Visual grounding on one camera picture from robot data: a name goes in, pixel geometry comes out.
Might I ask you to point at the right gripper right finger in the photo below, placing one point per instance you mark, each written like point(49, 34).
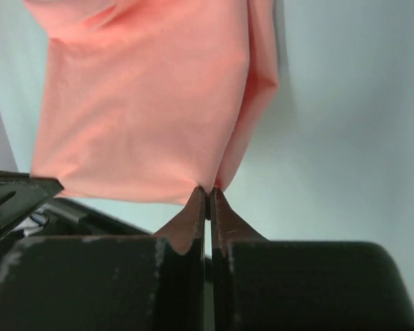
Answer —
point(260, 284)

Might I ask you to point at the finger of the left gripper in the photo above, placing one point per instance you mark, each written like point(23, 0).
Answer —
point(21, 195)

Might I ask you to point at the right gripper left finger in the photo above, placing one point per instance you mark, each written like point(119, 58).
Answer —
point(109, 282)

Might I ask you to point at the pink t shirt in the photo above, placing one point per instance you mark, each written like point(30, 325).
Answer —
point(145, 100)

